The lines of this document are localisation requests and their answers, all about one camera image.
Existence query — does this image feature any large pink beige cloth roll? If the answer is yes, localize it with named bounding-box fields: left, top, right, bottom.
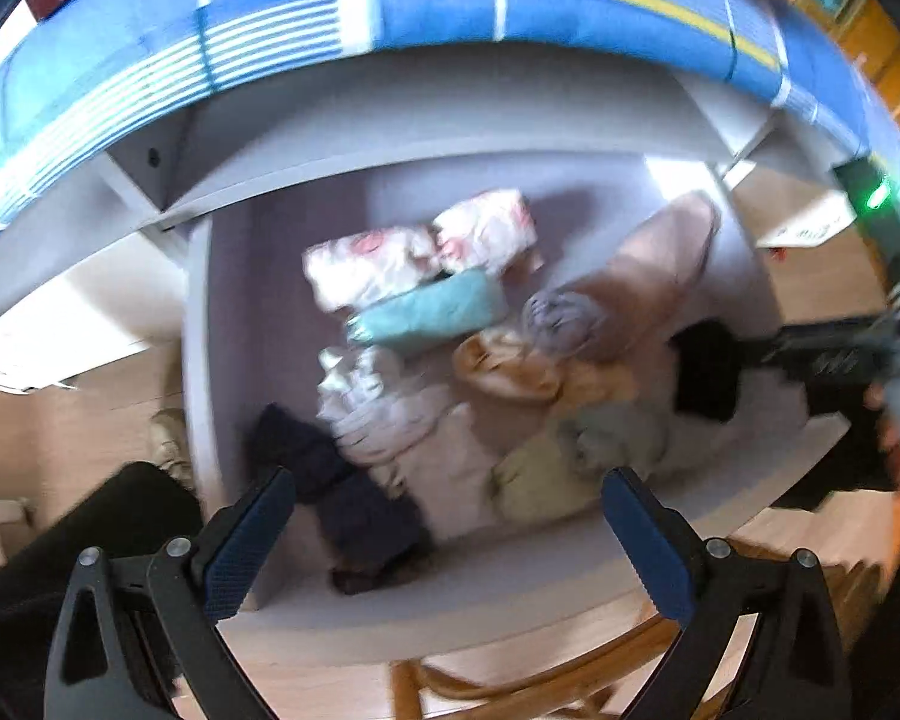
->
left=562, top=192, right=720, bottom=361

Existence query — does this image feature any navy dark cloth bundle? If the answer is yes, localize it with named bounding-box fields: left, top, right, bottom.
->
left=245, top=403, right=434, bottom=596

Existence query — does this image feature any pale green knit sock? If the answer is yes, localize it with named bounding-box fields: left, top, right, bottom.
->
left=493, top=400, right=670, bottom=525

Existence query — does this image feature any grey lilac sock roll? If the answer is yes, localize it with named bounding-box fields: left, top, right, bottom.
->
left=521, top=289, right=606, bottom=358

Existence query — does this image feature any white cloth bundle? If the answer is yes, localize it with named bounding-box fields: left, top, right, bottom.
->
left=317, top=346, right=499, bottom=543

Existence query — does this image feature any yellow cream cloth bundle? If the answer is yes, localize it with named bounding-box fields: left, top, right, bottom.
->
left=452, top=327, right=637, bottom=416

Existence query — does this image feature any black sock bundle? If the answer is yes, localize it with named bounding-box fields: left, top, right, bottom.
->
left=668, top=319, right=741, bottom=422

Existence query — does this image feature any wooden chair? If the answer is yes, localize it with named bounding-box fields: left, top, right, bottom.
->
left=388, top=491, right=900, bottom=718

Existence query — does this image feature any white cabinet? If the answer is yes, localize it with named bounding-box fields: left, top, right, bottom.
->
left=0, top=44, right=848, bottom=395

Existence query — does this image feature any white drawer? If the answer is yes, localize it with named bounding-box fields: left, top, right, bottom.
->
left=183, top=153, right=847, bottom=667

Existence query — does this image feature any pink floral white cloth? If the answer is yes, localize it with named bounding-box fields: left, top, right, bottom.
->
left=302, top=226, right=442, bottom=314

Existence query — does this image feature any teal fluffy sock bundle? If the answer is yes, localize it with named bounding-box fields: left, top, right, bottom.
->
left=346, top=268, right=509, bottom=356

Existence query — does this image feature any blue plaid tablecloth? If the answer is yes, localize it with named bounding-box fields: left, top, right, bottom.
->
left=0, top=0, right=900, bottom=232

